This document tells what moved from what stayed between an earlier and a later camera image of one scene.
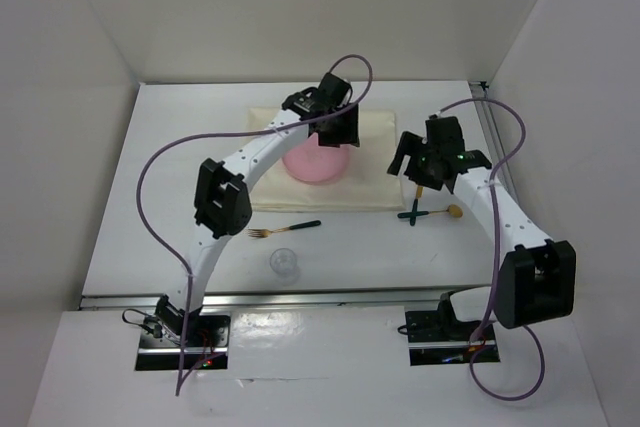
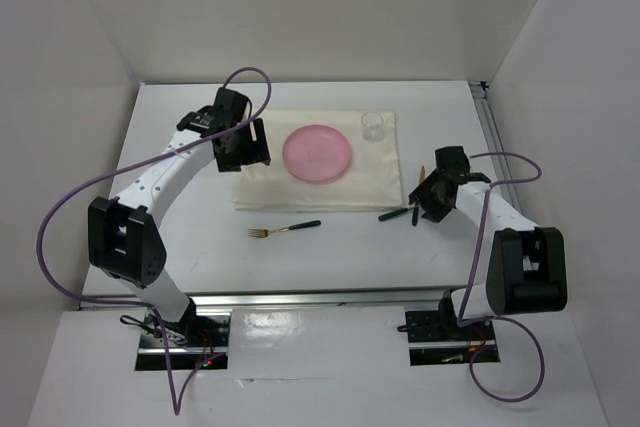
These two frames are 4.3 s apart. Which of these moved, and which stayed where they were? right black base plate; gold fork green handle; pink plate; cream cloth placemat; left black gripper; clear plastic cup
Moved: left black gripper; clear plastic cup
Stayed: right black base plate; cream cloth placemat; gold fork green handle; pink plate
